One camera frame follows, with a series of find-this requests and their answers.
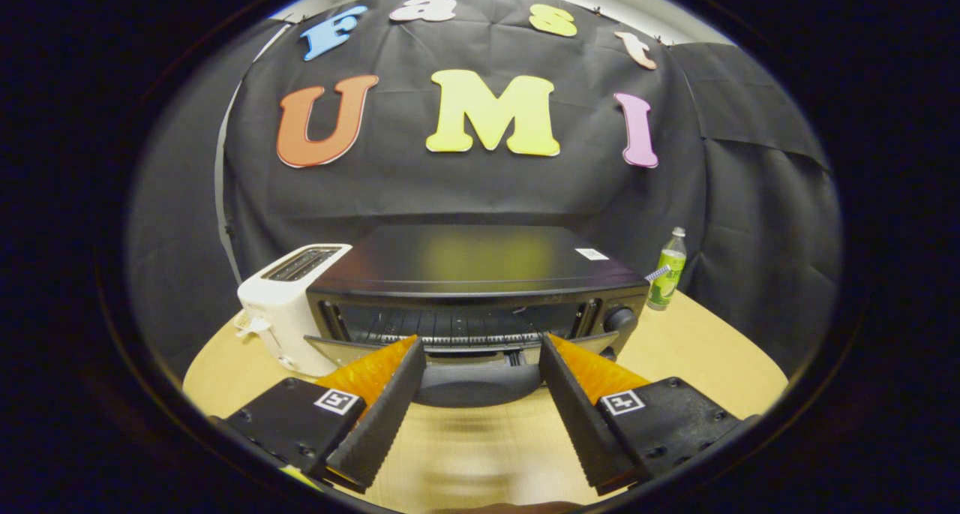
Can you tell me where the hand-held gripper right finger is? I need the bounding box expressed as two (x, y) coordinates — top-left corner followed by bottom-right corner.
(538, 332), (758, 497)

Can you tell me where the white pop-up toaster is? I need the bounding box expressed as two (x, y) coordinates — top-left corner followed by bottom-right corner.
(234, 242), (353, 378)

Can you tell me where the green drink bottle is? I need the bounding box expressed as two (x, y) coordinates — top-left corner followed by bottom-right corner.
(646, 227), (688, 311)

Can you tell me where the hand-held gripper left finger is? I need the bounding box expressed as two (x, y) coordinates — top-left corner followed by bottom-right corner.
(210, 334), (428, 494)

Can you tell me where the black toaster oven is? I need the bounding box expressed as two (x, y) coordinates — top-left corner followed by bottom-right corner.
(304, 224), (652, 410)

